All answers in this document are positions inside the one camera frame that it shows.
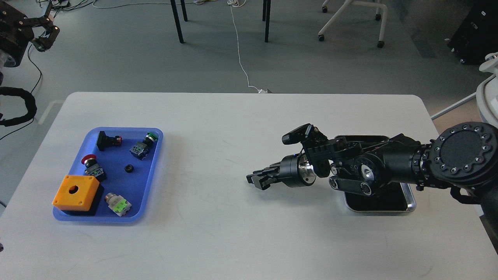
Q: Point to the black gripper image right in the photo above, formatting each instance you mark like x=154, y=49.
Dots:
x=293, y=170

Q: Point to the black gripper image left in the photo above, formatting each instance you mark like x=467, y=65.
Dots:
x=16, y=31

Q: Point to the small black gear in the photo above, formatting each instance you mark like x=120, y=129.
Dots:
x=129, y=168

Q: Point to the silver metal tray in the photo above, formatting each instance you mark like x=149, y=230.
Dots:
x=389, y=202

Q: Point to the blue plastic tray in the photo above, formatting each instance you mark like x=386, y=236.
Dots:
x=134, y=186

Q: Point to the silver button green block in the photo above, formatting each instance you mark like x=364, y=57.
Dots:
x=117, y=204

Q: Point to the red mushroom push button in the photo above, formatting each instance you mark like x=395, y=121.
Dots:
x=92, y=168

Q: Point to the orange and black button box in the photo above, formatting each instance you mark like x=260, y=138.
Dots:
x=78, y=195

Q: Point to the black equipment case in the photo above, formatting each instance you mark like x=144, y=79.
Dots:
x=477, y=36

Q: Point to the green push button switch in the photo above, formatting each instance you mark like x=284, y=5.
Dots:
x=142, y=148

